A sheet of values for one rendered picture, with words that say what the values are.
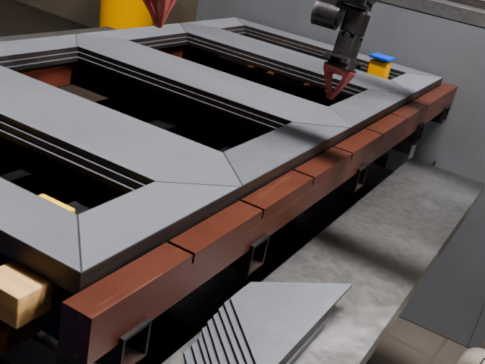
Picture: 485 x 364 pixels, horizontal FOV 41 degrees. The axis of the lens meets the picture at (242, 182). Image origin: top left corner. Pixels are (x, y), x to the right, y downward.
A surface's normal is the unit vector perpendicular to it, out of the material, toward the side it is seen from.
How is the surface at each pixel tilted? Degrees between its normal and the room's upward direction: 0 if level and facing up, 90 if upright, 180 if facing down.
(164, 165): 0
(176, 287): 90
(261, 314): 0
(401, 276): 0
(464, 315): 90
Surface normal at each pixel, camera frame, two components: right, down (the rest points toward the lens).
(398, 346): 0.18, -0.90
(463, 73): -0.50, 0.26
